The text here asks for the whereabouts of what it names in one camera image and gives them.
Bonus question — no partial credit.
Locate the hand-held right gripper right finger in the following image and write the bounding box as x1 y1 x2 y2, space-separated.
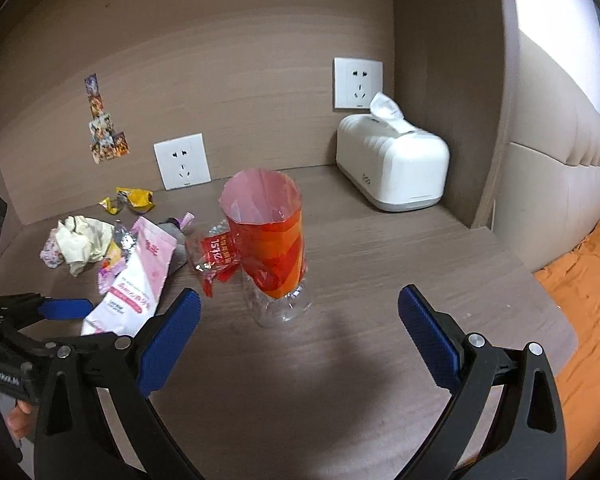
392 284 567 480

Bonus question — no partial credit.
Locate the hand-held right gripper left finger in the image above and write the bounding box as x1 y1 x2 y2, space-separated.
34 288 206 480

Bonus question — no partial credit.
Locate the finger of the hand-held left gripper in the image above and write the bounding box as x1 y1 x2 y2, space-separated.
0 293 95 330
0 329 61 362

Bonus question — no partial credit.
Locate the pink and white packet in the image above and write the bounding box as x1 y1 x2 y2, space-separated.
80 216 177 337

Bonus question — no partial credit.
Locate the cut bottle with orange label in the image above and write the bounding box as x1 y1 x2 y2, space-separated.
219 168 314 329

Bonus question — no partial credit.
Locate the person's left hand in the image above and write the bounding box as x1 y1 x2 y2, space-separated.
4 399 36 444

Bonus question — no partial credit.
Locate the small pink crumpled wrapper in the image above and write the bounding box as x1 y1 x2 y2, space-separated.
39 237 65 268

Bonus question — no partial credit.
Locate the colourful candy wrapper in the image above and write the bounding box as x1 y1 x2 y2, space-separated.
97 254 127 295

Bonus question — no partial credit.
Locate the crumpled white tissue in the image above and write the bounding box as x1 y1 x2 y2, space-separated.
54 215 115 277

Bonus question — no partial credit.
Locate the clear wrapper with red label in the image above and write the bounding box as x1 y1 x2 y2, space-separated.
186 226 242 300

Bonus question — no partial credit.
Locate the silver foil wrapper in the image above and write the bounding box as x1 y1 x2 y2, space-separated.
111 221 140 261

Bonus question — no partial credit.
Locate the yellow snack wrapper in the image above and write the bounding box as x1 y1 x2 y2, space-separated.
116 187 156 212

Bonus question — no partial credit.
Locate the orange bed sheet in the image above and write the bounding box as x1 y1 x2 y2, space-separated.
531 210 600 467

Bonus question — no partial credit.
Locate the white tissue box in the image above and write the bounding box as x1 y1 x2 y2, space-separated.
335 112 451 213

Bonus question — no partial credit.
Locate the beige padded headboard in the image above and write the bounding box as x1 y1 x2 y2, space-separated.
494 30 600 277

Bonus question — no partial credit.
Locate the white tissue sheet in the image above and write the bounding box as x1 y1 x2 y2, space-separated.
368 92 407 135

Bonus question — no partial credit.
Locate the strip of wall stickers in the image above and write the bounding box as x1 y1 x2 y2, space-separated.
83 73 130 165

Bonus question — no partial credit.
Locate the white wall socket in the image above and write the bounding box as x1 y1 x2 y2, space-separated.
333 57 384 110
153 133 212 191

